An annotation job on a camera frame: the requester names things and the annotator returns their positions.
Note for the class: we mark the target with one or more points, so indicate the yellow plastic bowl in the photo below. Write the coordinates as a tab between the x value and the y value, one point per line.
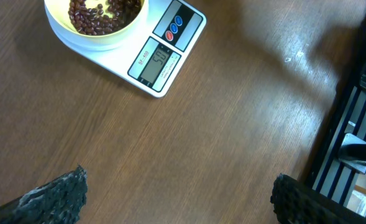
61	25

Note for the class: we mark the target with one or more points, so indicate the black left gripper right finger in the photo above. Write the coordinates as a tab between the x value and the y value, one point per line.
294	202

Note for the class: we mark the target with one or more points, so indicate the white digital kitchen scale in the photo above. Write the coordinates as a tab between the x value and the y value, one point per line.
151	59

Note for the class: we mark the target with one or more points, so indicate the black aluminium frame rail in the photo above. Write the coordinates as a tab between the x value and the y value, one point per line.
328	175

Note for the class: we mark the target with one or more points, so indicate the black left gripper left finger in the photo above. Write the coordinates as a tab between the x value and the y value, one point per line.
58	201

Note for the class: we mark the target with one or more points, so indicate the red beans in bowl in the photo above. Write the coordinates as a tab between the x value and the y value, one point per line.
103	19

